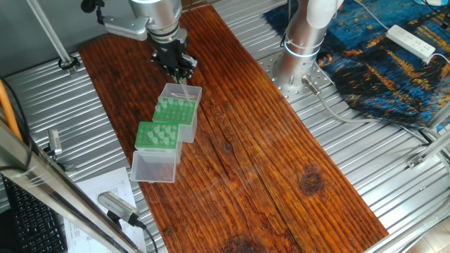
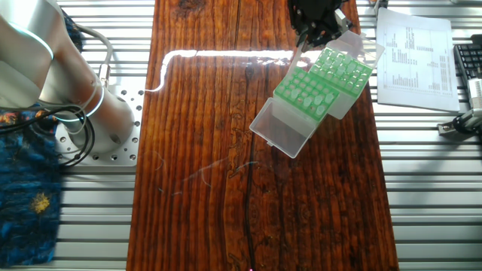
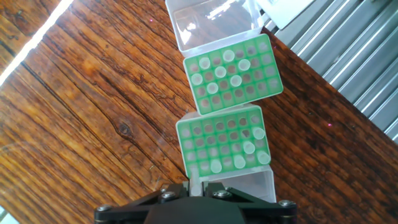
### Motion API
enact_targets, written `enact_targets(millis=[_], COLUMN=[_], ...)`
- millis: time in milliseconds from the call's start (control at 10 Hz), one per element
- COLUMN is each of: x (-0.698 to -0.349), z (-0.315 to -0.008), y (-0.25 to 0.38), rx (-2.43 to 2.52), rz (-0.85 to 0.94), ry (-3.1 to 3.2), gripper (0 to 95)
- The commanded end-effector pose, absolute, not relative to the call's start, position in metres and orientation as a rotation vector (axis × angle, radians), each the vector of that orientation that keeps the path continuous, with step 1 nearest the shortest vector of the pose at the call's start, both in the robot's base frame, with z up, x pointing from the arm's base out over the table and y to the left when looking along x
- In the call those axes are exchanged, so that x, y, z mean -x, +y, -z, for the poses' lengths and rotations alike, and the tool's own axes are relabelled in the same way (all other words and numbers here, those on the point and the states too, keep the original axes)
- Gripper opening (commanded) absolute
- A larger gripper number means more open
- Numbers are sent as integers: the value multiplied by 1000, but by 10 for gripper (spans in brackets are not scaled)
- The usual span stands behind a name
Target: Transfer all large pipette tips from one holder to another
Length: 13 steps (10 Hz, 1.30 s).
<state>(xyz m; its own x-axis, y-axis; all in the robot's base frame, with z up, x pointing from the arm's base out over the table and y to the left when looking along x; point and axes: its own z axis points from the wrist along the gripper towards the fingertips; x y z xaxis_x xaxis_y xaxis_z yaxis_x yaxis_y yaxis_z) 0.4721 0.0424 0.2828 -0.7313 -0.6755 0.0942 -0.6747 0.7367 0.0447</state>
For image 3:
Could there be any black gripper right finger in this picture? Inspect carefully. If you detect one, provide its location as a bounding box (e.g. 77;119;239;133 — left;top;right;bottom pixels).
203;182;298;224

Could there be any clear box green tip rack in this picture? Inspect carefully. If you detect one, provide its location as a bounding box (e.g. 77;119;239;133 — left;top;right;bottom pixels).
164;0;284;116
175;104;277;203

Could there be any white printed paper sheet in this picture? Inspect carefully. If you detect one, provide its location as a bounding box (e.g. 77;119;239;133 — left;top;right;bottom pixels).
256;0;317;30

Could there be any brown wooden board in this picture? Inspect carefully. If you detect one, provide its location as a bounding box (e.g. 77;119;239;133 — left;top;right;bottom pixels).
0;0;398;224

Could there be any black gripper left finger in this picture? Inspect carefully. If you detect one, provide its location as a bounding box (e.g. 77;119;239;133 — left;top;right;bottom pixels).
94;182;190;224

